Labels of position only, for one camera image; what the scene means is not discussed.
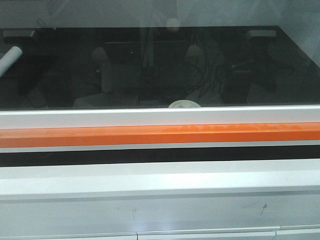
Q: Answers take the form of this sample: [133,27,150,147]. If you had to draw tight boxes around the glass jar with cream lid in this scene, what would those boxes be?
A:
[168,99,201,108]

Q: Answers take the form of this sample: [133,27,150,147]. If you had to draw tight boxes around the orange sash handle bar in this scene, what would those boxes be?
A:
[0,122,320,148]

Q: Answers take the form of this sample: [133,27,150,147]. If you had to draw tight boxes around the glass sash window panel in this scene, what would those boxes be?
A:
[0,26,320,111]

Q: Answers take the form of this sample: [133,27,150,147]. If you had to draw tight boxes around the white rolled paper tube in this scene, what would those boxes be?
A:
[0,46,23,77]

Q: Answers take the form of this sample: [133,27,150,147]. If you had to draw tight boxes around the white cabinet drawer front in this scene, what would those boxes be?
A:
[1,224,320,240]

